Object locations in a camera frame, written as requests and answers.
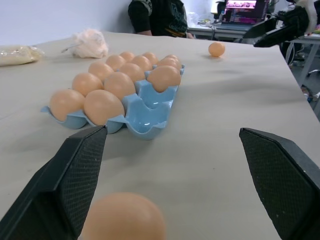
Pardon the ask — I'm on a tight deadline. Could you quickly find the person in black shirt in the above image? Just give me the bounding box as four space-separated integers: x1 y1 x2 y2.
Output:
127 0 195 39

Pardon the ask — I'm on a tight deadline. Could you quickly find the open laptop with bright screen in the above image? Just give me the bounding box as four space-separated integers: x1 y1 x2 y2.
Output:
220 0 270 26

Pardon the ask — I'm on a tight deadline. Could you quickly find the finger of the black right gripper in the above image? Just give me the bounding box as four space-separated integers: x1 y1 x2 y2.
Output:
252 25 301 49
243 17 279 39

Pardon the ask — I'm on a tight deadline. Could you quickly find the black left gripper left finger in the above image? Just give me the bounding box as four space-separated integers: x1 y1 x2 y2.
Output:
0 125 109 240

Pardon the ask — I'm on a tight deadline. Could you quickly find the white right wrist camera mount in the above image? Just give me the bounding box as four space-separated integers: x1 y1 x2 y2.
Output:
296 0 319 35

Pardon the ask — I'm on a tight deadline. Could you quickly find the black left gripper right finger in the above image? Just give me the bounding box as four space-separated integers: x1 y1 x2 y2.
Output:
239 127 320 240

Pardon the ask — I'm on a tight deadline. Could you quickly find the light blue egg tray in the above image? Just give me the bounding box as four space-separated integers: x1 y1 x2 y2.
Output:
40 63 186 141

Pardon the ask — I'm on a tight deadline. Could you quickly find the orange-brown egg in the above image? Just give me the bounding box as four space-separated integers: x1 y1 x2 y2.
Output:
87 61 115 82
83 89 126 126
142 51 159 65
119 62 147 83
79 191 167 240
147 65 182 93
105 54 127 72
131 55 153 72
71 72 105 97
156 57 183 72
119 51 136 63
163 54 181 63
208 41 226 58
49 89 86 120
103 71 137 101

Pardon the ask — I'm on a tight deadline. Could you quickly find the crumpled white plastic bag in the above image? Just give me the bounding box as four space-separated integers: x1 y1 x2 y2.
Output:
61 28 110 59

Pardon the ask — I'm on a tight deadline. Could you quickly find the white background desk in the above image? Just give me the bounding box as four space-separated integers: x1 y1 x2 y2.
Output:
186 22 320 81

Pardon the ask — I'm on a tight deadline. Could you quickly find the clear bag of pale grains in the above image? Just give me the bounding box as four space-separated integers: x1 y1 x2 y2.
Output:
0 44 46 67

